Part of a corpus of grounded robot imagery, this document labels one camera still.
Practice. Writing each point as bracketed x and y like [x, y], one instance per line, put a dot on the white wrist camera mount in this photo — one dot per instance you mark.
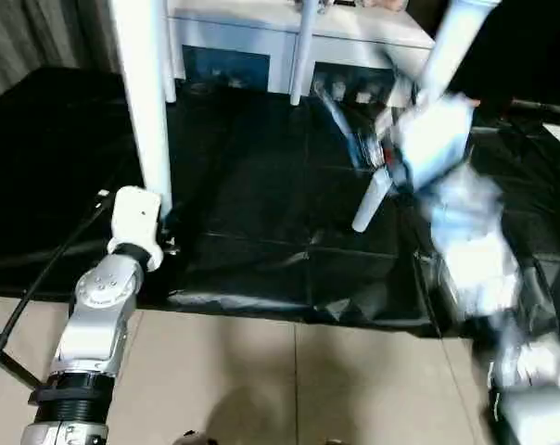
[435, 134]
[136, 213]

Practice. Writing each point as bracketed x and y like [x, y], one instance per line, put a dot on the grey curtain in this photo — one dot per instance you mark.
[39, 37]

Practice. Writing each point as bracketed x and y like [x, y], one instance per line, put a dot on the dark low shelf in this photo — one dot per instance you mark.
[544, 107]

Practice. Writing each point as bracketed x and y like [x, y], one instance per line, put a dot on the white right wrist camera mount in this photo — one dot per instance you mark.
[435, 134]

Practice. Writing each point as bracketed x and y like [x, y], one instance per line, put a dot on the black metal stand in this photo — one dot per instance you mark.
[11, 366]

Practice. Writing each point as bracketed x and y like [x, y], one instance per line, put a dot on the white plastic table leg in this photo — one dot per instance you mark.
[169, 69]
[451, 46]
[305, 46]
[145, 92]

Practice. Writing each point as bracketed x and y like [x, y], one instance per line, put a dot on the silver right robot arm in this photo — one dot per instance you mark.
[474, 241]

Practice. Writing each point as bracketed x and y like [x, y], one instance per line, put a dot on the pink figure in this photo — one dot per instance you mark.
[386, 3]

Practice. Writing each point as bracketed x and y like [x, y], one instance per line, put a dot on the white cabinet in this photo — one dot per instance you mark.
[243, 28]

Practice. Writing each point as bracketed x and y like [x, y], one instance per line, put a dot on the black mat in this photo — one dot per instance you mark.
[261, 208]

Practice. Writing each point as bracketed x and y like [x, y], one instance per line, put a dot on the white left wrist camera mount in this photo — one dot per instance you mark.
[136, 213]

